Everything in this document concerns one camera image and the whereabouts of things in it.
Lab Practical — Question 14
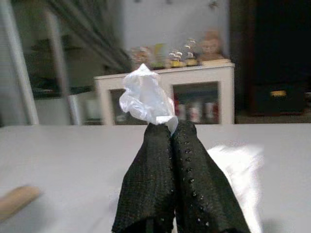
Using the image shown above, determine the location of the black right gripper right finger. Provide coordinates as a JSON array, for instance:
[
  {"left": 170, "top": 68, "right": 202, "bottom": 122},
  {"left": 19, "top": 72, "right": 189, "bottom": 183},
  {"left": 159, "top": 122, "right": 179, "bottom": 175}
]
[{"left": 171, "top": 121, "right": 251, "bottom": 233}]

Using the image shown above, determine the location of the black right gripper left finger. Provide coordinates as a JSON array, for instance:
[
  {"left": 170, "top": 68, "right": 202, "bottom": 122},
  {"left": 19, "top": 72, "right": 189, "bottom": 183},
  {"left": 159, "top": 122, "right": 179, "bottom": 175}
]
[{"left": 111, "top": 123, "right": 176, "bottom": 233}]

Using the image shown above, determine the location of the torn brown white carton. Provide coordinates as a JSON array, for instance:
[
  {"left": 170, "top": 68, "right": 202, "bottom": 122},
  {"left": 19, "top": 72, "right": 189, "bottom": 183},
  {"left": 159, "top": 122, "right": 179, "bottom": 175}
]
[{"left": 0, "top": 185, "right": 41, "bottom": 221}]

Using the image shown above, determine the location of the glass ornament yellow base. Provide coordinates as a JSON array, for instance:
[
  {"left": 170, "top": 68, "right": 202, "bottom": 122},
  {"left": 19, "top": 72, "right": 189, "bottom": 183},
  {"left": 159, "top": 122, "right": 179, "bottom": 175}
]
[
  {"left": 167, "top": 50, "right": 184, "bottom": 68},
  {"left": 184, "top": 38, "right": 200, "bottom": 67}
]

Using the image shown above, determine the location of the yellow green card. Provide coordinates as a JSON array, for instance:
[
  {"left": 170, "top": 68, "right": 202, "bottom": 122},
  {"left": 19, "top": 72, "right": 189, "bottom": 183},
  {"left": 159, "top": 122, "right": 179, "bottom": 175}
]
[{"left": 153, "top": 43, "right": 168, "bottom": 67}]

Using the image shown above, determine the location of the small pale figurine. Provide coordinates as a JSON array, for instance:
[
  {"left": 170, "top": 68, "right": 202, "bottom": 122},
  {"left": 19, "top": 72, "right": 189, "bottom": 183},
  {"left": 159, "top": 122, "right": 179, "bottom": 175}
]
[{"left": 131, "top": 46, "right": 154, "bottom": 67}]

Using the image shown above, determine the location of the white glass door cabinet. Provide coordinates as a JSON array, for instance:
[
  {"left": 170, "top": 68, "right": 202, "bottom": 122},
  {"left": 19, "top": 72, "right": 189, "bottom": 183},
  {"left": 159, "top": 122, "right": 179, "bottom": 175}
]
[{"left": 93, "top": 62, "right": 236, "bottom": 125}]

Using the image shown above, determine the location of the white tissue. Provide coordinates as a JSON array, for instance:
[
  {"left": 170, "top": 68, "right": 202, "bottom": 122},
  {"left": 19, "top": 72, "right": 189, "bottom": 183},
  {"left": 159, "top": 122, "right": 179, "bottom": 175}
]
[{"left": 118, "top": 63, "right": 266, "bottom": 233}]

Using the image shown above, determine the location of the brown doll figurine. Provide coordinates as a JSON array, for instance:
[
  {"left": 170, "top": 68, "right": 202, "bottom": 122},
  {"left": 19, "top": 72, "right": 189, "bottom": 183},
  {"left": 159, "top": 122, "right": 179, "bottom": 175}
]
[{"left": 199, "top": 31, "right": 225, "bottom": 62}]

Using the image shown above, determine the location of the black cabinet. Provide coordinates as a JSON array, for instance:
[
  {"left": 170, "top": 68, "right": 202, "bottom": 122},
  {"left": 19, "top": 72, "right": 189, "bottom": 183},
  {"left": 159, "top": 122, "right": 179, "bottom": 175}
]
[{"left": 250, "top": 0, "right": 311, "bottom": 116}]

